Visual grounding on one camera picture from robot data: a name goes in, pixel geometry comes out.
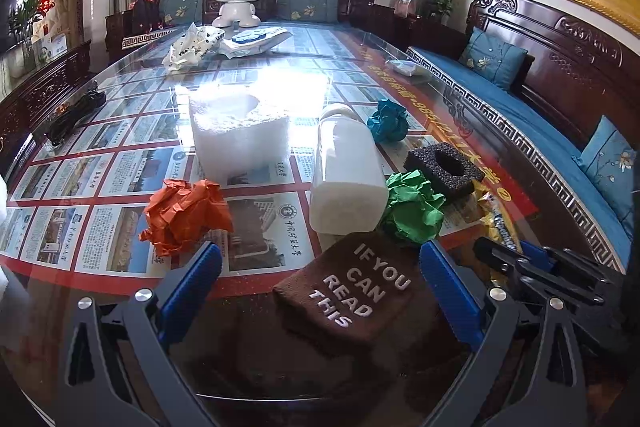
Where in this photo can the blue sofa seat pad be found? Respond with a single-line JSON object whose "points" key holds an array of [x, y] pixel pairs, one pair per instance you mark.
{"points": [[510, 127]]}

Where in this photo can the white bubble wrap bundle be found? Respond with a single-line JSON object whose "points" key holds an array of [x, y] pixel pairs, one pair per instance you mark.
{"points": [[240, 142]]}

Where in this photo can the small desk calendar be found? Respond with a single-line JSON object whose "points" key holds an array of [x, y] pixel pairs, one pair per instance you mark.
{"points": [[406, 2]]}

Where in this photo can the small white box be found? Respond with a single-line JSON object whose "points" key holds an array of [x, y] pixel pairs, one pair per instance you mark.
{"points": [[50, 47]]}

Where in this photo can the bamboo plant in vase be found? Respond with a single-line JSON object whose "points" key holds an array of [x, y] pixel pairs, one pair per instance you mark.
{"points": [[22, 22]]}

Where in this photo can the white patterned plastic bag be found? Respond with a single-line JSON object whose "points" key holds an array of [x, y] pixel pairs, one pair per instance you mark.
{"points": [[190, 47]]}

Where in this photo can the black foam block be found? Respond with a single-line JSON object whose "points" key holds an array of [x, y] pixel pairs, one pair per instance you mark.
{"points": [[425, 164]]}

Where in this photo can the green crumpled paper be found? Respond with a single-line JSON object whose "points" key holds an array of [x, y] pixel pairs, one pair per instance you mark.
{"points": [[412, 212]]}

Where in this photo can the brown sock with white text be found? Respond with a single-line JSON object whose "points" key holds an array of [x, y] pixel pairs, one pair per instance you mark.
{"points": [[325, 302]]}

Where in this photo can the long carved wooden sofa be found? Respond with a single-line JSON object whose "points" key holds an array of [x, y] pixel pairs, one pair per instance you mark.
{"points": [[565, 52]]}

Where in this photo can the blue white wipes packet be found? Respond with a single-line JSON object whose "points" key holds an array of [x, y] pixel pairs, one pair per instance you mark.
{"points": [[255, 42]]}

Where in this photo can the teal paper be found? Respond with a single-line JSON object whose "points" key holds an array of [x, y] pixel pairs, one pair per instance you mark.
{"points": [[387, 122]]}

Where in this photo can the teal floral cushion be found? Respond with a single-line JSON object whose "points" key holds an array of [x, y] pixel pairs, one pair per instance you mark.
{"points": [[612, 167], [180, 9], [307, 4], [492, 59]]}

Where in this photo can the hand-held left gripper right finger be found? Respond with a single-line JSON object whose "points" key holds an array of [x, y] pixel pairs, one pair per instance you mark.
{"points": [[450, 292]]}

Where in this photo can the dark wooden side table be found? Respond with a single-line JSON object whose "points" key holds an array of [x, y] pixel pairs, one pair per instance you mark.
{"points": [[120, 32], [425, 32]]}

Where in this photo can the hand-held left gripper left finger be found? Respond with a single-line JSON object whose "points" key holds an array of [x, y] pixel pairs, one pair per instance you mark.
{"points": [[192, 279]]}

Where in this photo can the dark wooden television cabinet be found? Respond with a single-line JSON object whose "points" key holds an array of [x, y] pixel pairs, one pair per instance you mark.
{"points": [[40, 92]]}

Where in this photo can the yellow snack wrapper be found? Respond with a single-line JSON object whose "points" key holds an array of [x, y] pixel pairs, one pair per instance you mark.
{"points": [[492, 217]]}

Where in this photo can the black bag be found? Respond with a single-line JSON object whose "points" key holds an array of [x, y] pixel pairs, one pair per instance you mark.
{"points": [[146, 14]]}

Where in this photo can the white plastic bottle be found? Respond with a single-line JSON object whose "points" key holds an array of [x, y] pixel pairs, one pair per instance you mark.
{"points": [[345, 177]]}

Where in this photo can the small clear packet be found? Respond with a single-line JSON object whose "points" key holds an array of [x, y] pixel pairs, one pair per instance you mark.
{"points": [[406, 68]]}

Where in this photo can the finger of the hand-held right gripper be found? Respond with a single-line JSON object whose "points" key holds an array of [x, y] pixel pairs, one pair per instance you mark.
{"points": [[537, 254], [505, 259]]}

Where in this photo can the orange crumpled paper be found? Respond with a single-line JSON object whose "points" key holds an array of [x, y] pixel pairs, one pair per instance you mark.
{"points": [[185, 217]]}

